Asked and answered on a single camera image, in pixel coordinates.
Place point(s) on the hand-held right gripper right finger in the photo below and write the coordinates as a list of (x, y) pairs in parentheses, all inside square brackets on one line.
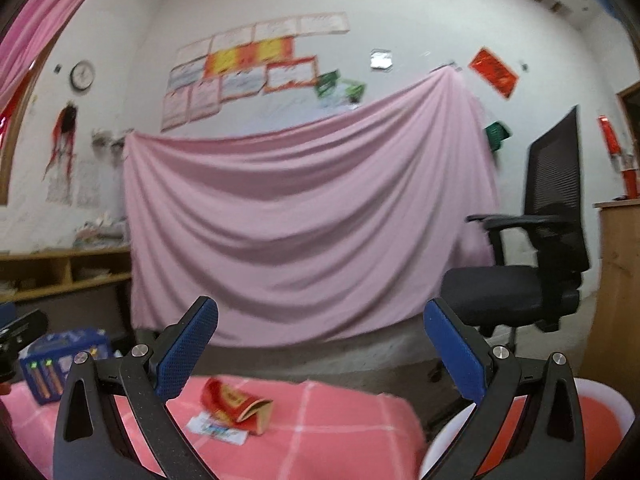
[(455, 355)]

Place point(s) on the group of wall certificates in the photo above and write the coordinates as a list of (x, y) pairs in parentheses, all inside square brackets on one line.
[(240, 55)]

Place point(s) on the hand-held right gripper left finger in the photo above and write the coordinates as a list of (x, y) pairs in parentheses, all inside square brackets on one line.
[(187, 350)]

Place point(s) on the pink curtain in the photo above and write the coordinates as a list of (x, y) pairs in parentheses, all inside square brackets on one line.
[(40, 20)]

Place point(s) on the pink hanging cloth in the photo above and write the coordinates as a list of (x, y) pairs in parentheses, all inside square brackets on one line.
[(300, 210)]

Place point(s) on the red wall ornament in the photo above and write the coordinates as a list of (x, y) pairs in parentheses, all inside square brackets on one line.
[(65, 125)]

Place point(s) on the wooden cabinet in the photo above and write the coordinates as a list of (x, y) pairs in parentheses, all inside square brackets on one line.
[(620, 285)]

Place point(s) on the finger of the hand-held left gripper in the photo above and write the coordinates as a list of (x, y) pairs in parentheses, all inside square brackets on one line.
[(27, 325)]

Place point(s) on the orange bin with white rim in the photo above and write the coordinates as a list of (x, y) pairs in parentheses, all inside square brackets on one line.
[(597, 425)]

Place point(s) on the blue cardboard box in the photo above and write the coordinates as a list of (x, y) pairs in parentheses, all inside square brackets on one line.
[(42, 365)]

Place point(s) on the silver wall fixture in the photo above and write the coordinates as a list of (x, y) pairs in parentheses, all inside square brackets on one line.
[(380, 59)]

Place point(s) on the green hanging tag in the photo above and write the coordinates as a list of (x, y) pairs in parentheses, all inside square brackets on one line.
[(354, 92), (497, 132), (326, 84)]

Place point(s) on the red hanging decoration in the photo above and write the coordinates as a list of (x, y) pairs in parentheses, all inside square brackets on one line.
[(610, 135)]

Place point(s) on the pink checked tablecloth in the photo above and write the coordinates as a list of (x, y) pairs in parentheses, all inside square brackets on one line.
[(325, 435)]

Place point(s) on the red paper carton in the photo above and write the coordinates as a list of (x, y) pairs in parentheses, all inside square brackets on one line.
[(225, 397)]

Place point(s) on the red paper sign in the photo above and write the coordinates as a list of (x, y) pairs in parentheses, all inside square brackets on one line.
[(492, 72)]

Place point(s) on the wooden shelf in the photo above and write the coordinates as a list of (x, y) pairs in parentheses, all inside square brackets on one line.
[(65, 260)]

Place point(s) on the round wall clock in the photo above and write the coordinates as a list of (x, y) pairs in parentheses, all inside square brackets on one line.
[(82, 75)]

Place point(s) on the white printed wrapper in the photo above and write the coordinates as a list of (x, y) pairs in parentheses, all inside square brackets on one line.
[(215, 430)]

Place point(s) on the pile of papers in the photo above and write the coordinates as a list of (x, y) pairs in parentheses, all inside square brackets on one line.
[(100, 232)]

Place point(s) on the black office chair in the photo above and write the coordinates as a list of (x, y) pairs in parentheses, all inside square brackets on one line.
[(555, 185)]

